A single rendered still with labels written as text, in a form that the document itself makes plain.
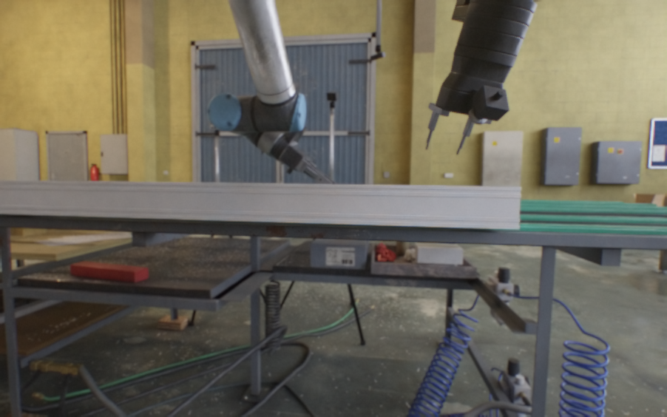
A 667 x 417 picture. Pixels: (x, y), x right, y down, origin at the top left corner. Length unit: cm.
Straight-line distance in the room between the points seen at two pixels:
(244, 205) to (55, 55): 1031
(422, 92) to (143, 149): 599
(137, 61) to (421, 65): 596
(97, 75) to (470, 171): 864
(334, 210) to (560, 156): 731
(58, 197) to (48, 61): 1014
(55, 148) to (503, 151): 1009
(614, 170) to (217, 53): 832
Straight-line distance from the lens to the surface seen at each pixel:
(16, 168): 1049
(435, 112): 51
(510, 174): 744
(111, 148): 921
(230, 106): 88
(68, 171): 1024
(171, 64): 893
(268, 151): 98
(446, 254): 139
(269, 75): 78
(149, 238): 85
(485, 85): 49
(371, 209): 59
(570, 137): 790
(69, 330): 189
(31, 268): 172
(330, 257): 140
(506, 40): 48
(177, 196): 70
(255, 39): 74
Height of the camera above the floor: 94
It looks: 4 degrees down
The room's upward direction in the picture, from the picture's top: 1 degrees clockwise
